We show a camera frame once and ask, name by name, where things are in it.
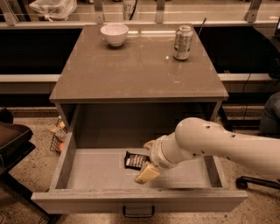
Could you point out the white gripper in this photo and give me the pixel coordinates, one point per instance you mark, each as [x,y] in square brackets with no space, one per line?
[157,155]

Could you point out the dark chocolate rxbar wrapper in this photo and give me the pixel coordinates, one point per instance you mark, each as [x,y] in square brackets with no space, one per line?
[134,161]

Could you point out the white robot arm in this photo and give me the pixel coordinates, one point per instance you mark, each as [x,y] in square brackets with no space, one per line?
[194,138]

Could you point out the open grey top drawer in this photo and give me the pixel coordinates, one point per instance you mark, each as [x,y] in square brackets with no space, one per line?
[90,176]

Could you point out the grey cabinet with counter top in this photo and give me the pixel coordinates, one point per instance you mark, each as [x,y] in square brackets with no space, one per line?
[143,69]

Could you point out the black chair base leg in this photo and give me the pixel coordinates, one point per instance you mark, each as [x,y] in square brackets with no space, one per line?
[242,183]

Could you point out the person's leg in jeans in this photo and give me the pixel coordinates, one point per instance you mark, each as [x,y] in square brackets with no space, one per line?
[270,119]

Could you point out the silver soda can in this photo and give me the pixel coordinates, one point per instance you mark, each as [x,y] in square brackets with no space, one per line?
[182,43]

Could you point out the white ceramic bowl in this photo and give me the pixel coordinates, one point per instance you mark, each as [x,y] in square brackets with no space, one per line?
[115,34]

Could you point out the black office chair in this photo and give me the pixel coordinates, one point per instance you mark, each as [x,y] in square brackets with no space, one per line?
[15,145]

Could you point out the clear plastic bag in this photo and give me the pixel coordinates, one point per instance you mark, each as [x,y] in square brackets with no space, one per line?
[54,9]

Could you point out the black drawer handle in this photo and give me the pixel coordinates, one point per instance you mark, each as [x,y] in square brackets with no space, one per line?
[138,212]

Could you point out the metal railing frame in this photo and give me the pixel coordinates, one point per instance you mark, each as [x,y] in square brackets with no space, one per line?
[262,13]

